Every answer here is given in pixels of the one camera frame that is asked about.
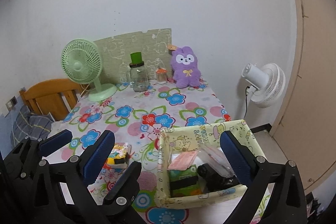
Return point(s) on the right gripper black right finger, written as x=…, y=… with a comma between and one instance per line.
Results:
x=287, y=203

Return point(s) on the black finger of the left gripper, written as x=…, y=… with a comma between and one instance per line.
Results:
x=54, y=143
x=22, y=162

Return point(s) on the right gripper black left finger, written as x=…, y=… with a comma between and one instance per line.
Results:
x=81, y=171

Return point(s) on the yellow cartoon tissue pack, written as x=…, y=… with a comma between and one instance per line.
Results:
x=119, y=156

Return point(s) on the black plastic bag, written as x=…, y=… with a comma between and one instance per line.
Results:
x=214, y=181

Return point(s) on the green tissue pack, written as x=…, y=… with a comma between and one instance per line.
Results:
x=184, y=182

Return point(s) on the pink tissue pack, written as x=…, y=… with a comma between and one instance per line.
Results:
x=183, y=161

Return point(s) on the clear plastic bag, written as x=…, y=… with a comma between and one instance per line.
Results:
x=216, y=159

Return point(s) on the grey plaid pillow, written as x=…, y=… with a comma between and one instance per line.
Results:
x=33, y=125

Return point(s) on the floral tablecloth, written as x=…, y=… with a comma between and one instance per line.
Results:
x=162, y=121

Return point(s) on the green desk fan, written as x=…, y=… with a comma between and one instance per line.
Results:
x=82, y=63

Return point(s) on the yellow cartoon fabric storage box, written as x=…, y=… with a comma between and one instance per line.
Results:
x=205, y=140

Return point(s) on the glass mason jar mug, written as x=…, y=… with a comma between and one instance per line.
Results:
x=137, y=77

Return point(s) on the white standing fan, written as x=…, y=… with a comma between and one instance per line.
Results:
x=261, y=87

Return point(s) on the green cup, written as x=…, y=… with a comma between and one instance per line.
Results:
x=136, y=58

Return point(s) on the cotton swab jar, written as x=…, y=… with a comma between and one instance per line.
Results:
x=161, y=75

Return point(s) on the purple plush bunny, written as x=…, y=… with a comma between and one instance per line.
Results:
x=184, y=64

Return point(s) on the wall power outlet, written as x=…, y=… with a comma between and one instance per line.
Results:
x=11, y=103

